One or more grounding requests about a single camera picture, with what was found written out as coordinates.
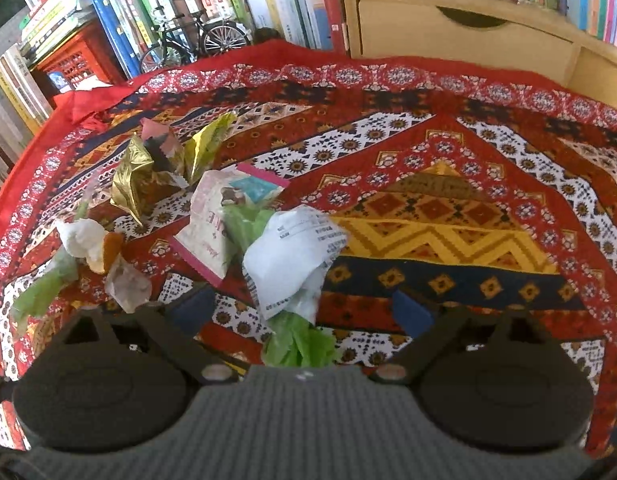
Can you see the red patterned tablecloth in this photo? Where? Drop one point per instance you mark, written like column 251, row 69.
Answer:
column 438, row 240

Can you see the stack of books on crate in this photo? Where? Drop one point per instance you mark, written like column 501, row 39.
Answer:
column 53, row 15

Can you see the yellow green wrapper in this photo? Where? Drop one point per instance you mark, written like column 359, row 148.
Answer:
column 206, row 145

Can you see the pink black wrapper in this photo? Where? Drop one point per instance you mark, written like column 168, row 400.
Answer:
column 158, row 140

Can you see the black model bicycle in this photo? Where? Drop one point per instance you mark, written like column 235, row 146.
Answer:
column 218, row 37

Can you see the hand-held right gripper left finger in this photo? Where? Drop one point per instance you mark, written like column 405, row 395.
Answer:
column 193, row 312

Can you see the red plastic crate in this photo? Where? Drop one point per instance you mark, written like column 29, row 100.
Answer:
column 81, row 57

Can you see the wooden drawer cabinet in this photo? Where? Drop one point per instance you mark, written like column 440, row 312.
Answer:
column 438, row 35

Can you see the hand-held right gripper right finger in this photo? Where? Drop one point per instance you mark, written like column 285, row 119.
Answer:
column 411, row 312

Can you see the light green wrapper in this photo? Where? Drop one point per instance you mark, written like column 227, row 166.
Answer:
column 41, row 292

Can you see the orange peel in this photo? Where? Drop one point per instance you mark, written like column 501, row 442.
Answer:
column 111, row 247

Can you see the white paper snack bag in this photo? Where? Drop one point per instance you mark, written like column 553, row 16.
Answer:
column 211, row 220

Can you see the white tissue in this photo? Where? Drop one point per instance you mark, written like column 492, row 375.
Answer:
column 81, row 237

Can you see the clear plastic wrapper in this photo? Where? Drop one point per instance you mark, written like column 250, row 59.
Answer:
column 128, row 285

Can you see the green plastic wrapper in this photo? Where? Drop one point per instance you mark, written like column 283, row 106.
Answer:
column 298, row 342
column 246, row 225

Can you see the pink teal packet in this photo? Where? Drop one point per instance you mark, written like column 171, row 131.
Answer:
column 256, row 185

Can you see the gold foil wrapper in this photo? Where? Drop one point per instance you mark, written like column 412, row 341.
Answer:
column 131, row 180

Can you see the row of pale upright books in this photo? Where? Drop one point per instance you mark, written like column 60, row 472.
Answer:
column 13, row 105

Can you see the white receipt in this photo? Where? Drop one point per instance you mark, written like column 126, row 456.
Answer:
column 283, row 255

